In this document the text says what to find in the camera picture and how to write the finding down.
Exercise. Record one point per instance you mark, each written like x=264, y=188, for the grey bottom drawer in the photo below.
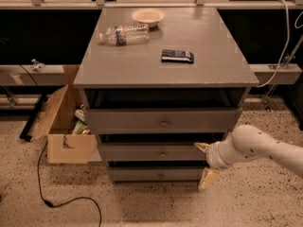
x=156, y=171

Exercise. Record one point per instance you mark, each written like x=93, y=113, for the small clear object on ledge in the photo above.
x=37, y=66

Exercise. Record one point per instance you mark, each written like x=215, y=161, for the black metal stand leg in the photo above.
x=24, y=134

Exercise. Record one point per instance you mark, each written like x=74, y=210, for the white bottle in box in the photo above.
x=79, y=114

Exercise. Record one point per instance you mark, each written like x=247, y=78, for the grey drawer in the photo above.
x=129, y=121
x=156, y=171
x=155, y=146

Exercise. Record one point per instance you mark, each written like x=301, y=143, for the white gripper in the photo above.
x=213, y=156

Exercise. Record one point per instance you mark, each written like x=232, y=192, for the green packet in box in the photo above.
x=80, y=128

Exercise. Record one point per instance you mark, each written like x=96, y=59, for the clear plastic water bottle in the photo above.
x=125, y=35

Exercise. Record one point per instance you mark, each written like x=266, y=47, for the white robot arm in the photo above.
x=247, y=143

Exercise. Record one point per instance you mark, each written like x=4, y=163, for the dark blue snack packet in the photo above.
x=177, y=56

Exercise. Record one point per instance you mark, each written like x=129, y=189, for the open cardboard box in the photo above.
x=57, y=123

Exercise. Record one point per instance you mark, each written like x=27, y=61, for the beige ceramic bowl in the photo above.
x=150, y=17

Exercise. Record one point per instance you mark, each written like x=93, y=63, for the grey drawer cabinet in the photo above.
x=133, y=76

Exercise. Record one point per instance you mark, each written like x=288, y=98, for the grey top drawer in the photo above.
x=129, y=121

